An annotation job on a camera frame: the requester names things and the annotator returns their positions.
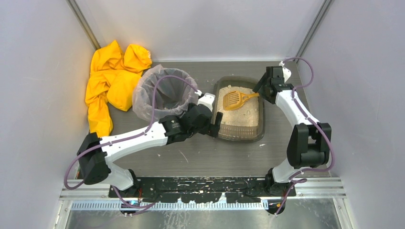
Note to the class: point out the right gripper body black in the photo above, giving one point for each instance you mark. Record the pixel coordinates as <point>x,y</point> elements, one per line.
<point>265,87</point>

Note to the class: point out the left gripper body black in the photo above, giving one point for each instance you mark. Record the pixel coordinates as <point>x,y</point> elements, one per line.
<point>208,123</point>

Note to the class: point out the dark translucent litter box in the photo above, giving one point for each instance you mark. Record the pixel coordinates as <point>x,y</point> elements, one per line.
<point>245,124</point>

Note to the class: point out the translucent trash bag liner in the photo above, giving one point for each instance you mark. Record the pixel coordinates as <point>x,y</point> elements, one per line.
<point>167,91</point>

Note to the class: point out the orange plastic litter scoop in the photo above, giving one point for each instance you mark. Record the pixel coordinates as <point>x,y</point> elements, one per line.
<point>236,99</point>

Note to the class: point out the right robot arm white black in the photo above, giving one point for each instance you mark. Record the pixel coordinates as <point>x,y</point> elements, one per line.
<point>309,144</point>

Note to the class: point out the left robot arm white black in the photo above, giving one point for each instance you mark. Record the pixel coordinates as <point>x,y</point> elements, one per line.
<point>97,156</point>

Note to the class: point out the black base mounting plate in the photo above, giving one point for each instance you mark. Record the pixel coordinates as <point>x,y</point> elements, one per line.
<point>205,189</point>

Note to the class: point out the yellow cloth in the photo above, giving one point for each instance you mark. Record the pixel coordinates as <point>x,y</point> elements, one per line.
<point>114,74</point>

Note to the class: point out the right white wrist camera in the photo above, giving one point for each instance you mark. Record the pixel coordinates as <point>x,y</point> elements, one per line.
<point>286,72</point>

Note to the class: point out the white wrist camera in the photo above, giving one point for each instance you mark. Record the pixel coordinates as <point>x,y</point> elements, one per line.
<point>286,72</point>
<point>205,99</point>

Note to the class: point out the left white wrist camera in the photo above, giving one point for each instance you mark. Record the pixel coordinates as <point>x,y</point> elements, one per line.
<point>205,99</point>

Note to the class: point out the aluminium rail frame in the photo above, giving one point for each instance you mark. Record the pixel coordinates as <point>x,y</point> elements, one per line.
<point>96,198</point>

